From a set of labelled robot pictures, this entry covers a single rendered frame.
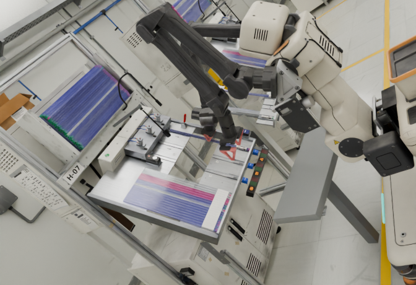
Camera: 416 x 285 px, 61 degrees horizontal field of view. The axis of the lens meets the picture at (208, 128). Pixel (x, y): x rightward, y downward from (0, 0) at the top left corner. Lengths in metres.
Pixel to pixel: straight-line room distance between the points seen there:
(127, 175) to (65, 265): 1.60
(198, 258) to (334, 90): 1.15
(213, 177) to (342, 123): 0.79
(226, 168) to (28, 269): 1.96
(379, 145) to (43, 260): 2.75
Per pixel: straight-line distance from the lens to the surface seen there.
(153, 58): 3.07
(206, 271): 2.07
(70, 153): 1.95
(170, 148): 2.09
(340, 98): 1.43
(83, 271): 3.49
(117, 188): 1.95
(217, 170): 1.96
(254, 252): 2.36
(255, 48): 1.32
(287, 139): 3.11
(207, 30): 1.69
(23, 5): 4.27
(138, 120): 2.18
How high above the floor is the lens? 1.57
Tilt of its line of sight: 17 degrees down
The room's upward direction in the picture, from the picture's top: 44 degrees counter-clockwise
